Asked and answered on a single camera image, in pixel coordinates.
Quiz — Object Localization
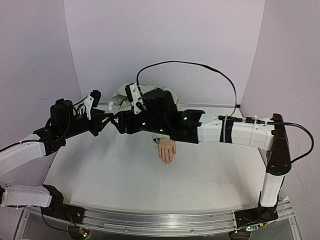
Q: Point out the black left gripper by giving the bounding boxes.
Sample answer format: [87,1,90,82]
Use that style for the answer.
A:
[61,109,114,139]

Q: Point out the white nail polish bottle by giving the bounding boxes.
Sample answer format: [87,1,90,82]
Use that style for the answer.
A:
[107,101,114,112]

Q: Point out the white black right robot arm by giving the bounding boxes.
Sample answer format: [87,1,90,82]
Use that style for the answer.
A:
[113,89,292,208]

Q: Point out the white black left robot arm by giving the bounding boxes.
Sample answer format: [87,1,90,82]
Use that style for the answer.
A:
[0,95,113,219]

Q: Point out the beige zip jacket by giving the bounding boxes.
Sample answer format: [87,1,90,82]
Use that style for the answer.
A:
[110,83,181,111]

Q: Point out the mannequin hand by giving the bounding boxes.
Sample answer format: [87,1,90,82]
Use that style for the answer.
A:
[153,136,177,166]

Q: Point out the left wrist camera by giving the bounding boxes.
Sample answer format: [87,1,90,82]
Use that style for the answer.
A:
[83,89,102,120]

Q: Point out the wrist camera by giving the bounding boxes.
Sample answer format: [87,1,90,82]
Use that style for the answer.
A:
[124,83,147,115]
[83,89,102,120]

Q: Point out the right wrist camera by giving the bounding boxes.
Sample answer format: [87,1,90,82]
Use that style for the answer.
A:
[124,83,147,115]

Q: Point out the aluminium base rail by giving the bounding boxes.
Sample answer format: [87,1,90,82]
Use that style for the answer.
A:
[22,199,293,235]

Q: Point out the black camera cable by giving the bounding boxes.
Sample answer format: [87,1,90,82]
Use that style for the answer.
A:
[136,59,315,163]

